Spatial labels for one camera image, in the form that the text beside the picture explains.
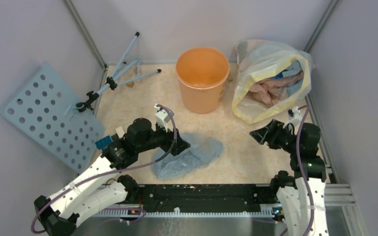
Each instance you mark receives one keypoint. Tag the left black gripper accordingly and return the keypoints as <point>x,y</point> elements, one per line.
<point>179,145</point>

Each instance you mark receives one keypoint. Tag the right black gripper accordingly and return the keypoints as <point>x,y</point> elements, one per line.
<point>269,133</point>

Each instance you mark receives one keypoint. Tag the light blue plastic trash bag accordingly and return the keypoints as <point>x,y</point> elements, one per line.
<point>204,150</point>

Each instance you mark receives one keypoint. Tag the large translucent white trash bag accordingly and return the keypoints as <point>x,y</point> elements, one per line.
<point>261,59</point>

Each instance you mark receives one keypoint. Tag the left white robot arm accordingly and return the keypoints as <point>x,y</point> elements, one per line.
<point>141,146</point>

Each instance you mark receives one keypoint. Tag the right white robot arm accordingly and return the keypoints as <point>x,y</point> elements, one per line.
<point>302,196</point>

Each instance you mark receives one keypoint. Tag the pink plastic bags inside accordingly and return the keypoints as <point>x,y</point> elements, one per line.
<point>272,90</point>

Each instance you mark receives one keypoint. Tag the wooden block near bin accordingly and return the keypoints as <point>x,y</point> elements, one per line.
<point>230,78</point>

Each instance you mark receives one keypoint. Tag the orange plastic trash bin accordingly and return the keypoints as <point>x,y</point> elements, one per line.
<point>202,73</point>

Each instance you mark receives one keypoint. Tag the small wooden cube left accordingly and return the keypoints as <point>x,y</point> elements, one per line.
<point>120,131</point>

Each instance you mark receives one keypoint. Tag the blue block holder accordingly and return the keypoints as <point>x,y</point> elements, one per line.
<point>103,143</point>

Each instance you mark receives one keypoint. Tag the wooden block by tripod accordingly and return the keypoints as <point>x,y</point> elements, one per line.
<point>130,84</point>

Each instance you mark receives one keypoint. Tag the light blue tripod stand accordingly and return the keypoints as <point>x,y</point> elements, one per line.
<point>112,81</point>

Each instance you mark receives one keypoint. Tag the light blue perforated board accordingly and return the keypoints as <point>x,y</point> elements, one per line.
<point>44,109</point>

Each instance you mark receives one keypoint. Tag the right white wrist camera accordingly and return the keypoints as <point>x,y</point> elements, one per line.
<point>294,117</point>

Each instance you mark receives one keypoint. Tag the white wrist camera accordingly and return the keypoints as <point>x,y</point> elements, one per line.
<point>294,117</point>
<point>163,116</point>

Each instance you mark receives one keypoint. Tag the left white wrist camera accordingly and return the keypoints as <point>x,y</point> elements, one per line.
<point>163,116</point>

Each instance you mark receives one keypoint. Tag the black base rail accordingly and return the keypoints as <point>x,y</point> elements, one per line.
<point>202,198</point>

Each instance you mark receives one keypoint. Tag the white toothed cable strip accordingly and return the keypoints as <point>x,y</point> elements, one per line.
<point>121,212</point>

